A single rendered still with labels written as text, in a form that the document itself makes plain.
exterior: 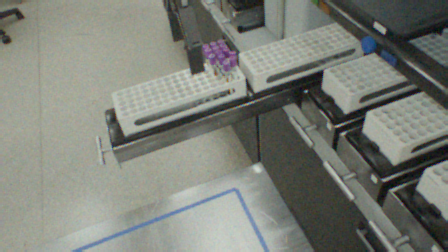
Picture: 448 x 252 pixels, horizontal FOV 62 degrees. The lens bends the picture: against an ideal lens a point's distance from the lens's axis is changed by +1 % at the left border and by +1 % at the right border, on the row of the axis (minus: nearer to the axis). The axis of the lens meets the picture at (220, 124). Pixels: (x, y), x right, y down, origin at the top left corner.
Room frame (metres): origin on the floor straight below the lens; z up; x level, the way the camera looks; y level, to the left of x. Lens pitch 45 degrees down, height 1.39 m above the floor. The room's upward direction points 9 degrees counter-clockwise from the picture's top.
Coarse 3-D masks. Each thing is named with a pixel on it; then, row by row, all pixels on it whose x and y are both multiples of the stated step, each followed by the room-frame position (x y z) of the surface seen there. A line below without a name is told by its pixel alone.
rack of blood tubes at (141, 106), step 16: (160, 80) 0.69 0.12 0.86; (176, 80) 0.69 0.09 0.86; (192, 80) 0.68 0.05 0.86; (208, 80) 0.67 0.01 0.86; (224, 80) 0.65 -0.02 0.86; (240, 80) 0.65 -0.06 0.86; (112, 96) 0.66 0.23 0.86; (128, 96) 0.66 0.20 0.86; (144, 96) 0.65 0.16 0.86; (160, 96) 0.63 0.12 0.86; (176, 96) 0.63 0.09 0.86; (192, 96) 0.62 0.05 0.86; (208, 96) 0.65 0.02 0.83; (224, 96) 0.66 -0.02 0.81; (128, 112) 0.60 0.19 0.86; (144, 112) 0.59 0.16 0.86; (160, 112) 0.64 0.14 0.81; (176, 112) 0.64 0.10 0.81; (192, 112) 0.61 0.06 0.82; (128, 128) 0.58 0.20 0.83; (144, 128) 0.59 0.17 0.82
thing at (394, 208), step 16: (400, 192) 0.33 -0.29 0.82; (416, 192) 0.33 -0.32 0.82; (384, 208) 0.34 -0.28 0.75; (400, 208) 0.32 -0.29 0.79; (416, 208) 0.30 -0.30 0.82; (432, 208) 0.29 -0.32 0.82; (368, 224) 0.32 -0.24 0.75; (400, 224) 0.30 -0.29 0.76; (416, 224) 0.28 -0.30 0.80; (432, 224) 0.27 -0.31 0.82; (384, 240) 0.28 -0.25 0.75; (400, 240) 0.28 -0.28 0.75; (416, 240) 0.27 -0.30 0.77; (432, 240) 0.25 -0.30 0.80
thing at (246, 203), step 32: (192, 192) 0.40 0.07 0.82; (224, 192) 0.39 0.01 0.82; (256, 192) 0.38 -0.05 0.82; (96, 224) 0.36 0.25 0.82; (128, 224) 0.35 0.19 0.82; (160, 224) 0.34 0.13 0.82; (192, 224) 0.33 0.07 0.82; (224, 224) 0.32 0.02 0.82; (256, 224) 0.31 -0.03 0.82; (288, 224) 0.30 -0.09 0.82
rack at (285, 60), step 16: (320, 32) 0.79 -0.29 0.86; (336, 32) 0.77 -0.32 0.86; (256, 48) 0.76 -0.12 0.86; (272, 48) 0.75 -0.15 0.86; (288, 48) 0.74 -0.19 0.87; (304, 48) 0.73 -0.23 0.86; (320, 48) 0.72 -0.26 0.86; (336, 48) 0.71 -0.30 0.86; (352, 48) 0.72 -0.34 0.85; (240, 64) 0.74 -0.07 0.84; (256, 64) 0.70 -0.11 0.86; (272, 64) 0.69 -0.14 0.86; (288, 64) 0.68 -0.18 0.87; (304, 64) 0.74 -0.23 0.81; (320, 64) 0.70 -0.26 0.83; (336, 64) 0.71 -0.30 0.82; (256, 80) 0.65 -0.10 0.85; (272, 80) 0.70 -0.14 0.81; (288, 80) 0.67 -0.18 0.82
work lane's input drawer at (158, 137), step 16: (304, 80) 0.68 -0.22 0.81; (320, 80) 0.68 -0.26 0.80; (256, 96) 0.65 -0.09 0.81; (272, 96) 0.64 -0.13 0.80; (288, 96) 0.65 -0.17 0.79; (112, 112) 0.66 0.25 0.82; (208, 112) 0.62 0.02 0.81; (224, 112) 0.61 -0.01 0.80; (240, 112) 0.62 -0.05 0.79; (256, 112) 0.63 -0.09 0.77; (112, 128) 0.60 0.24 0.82; (160, 128) 0.59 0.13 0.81; (176, 128) 0.59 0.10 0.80; (192, 128) 0.59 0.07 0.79; (208, 128) 0.60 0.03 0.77; (96, 144) 0.63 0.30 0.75; (112, 144) 0.57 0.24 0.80; (128, 144) 0.56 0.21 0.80; (144, 144) 0.57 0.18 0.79; (160, 144) 0.57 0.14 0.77; (128, 160) 0.55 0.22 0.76
